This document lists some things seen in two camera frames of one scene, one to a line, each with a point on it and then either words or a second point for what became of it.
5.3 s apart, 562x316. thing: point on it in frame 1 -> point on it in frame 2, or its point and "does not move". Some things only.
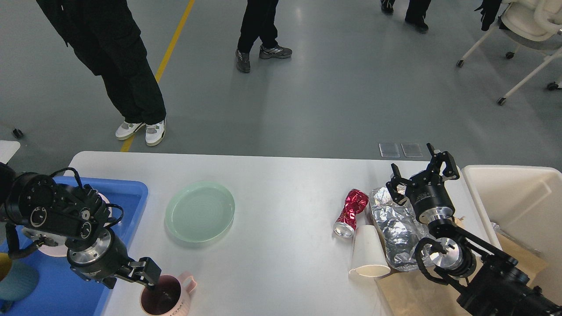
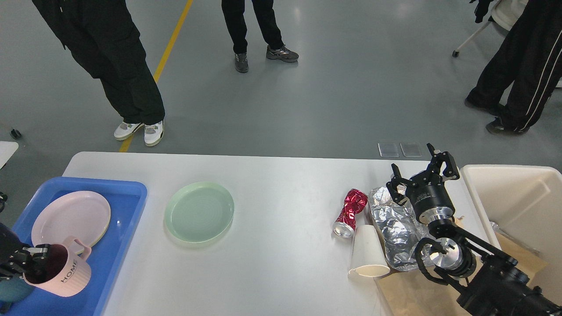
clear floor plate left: (389, 150) does not move
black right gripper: (428, 193) does not move
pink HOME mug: (170, 296) -> (65, 272)
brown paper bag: (408, 292) does not move
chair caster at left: (17, 133) does not move
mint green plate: (199, 212) does not move
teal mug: (21, 281) does not move
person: (415, 14) -> (523, 70)
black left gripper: (102, 261) -> (9, 242)
